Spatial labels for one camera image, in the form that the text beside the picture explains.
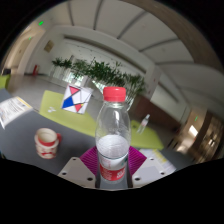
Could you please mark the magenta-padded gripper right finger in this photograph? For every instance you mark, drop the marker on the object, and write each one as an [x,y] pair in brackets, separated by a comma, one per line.
[148,170]

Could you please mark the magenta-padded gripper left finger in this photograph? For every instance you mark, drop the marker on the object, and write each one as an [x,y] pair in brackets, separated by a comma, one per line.
[78,171]

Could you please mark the clear red-capped water bottle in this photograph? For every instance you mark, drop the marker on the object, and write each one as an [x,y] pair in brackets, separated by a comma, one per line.
[112,150]

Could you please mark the small clear water bottle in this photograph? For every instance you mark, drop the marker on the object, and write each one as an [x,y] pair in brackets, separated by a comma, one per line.
[144,124]

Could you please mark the small lime green table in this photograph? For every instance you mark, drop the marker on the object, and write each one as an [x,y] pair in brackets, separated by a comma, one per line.
[146,138]

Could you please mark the red and white mug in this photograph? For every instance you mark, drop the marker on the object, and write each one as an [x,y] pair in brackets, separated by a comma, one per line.
[46,145]

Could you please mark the large lime green table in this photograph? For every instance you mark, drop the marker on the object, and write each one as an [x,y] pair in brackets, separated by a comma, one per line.
[66,116]

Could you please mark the white box with coloured triangles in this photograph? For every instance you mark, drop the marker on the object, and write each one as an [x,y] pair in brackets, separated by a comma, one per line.
[75,100]

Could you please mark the colourful printed magazine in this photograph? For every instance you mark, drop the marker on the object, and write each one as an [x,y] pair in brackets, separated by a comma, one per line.
[13,110]

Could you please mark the row of potted green plants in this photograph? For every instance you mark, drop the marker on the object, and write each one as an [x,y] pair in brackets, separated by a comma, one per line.
[103,73]

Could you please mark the red floor bin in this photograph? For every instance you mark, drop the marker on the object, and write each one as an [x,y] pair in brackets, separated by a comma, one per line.
[35,69]

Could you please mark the lime green armchair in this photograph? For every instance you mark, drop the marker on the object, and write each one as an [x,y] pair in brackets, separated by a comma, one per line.
[4,81]

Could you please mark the green exit sign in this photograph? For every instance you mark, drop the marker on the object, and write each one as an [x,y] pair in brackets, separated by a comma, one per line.
[40,23]

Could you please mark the brown wall picture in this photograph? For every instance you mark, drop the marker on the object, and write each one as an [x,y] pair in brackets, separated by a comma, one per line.
[49,46]

